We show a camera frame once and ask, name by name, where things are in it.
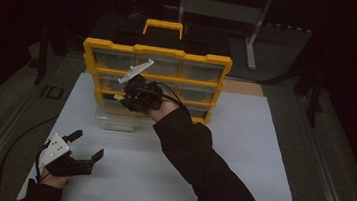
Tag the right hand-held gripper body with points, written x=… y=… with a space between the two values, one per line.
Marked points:
x=145 y=95

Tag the grey metal stand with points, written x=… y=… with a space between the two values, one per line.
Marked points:
x=253 y=38

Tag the white table mat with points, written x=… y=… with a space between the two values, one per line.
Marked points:
x=132 y=172

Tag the clear plastic drawer bin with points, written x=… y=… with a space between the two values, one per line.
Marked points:
x=114 y=122

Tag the black stand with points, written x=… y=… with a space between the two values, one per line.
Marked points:
x=42 y=56
x=314 y=98

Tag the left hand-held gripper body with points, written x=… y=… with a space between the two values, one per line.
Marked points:
x=66 y=164

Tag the person's right hand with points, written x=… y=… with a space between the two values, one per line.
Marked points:
x=165 y=107

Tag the yellow and black drawer cabinet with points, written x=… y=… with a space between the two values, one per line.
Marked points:
x=158 y=51

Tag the grid of clear drawers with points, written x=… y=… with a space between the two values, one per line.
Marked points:
x=199 y=71

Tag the black rectangular frame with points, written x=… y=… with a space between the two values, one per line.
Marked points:
x=52 y=92

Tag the light green plastic piece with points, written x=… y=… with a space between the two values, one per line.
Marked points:
x=119 y=98

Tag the wooden board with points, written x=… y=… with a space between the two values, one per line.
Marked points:
x=243 y=88

